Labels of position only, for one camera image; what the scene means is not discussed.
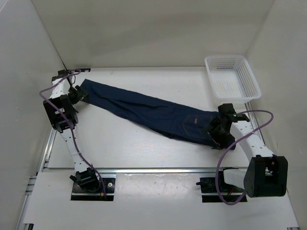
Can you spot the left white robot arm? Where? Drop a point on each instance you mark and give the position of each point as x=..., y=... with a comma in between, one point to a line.
x=58, y=103

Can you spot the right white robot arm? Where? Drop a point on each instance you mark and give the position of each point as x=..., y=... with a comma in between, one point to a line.
x=266, y=174

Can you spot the white perforated plastic basket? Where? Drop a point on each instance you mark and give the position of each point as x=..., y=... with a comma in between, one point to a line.
x=231, y=79

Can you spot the aluminium rail frame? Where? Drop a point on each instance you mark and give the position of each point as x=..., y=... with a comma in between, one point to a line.
x=156, y=184

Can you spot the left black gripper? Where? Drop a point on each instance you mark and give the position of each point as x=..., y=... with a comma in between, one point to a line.
x=82, y=94

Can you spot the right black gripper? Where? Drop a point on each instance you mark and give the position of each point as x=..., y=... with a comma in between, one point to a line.
x=221, y=142

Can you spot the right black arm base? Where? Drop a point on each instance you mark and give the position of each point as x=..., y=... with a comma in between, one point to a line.
x=207, y=184

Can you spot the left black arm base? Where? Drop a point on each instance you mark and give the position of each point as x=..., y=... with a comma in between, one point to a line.
x=87, y=186

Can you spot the dark blue denim trousers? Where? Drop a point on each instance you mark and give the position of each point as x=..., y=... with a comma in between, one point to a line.
x=172, y=120

